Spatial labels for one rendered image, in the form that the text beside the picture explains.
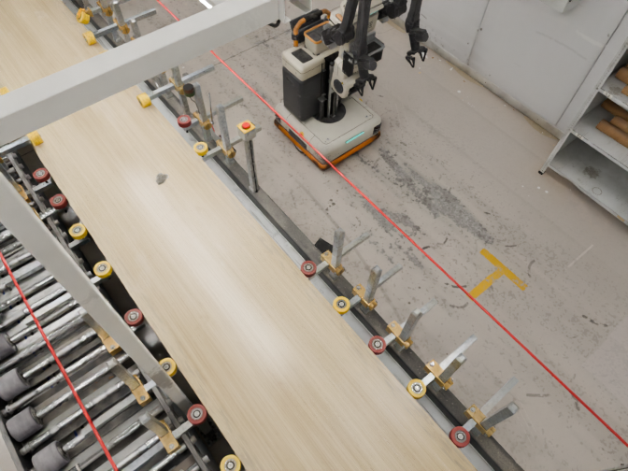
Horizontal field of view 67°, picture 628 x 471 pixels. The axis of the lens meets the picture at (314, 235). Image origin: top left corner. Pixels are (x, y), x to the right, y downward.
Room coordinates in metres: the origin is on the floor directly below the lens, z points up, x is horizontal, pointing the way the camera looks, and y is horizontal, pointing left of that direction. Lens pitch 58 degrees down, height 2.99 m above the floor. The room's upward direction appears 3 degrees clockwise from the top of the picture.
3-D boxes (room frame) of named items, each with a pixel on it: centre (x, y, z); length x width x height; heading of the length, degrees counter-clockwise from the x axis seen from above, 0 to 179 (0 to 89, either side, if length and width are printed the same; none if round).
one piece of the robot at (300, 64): (2.95, -0.01, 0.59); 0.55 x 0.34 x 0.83; 131
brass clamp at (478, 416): (0.45, -0.76, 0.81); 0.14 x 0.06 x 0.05; 41
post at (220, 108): (1.94, 0.54, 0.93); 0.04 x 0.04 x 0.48; 41
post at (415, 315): (0.81, -0.45, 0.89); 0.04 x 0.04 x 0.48; 41
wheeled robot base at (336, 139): (2.88, -0.07, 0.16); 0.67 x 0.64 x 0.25; 41
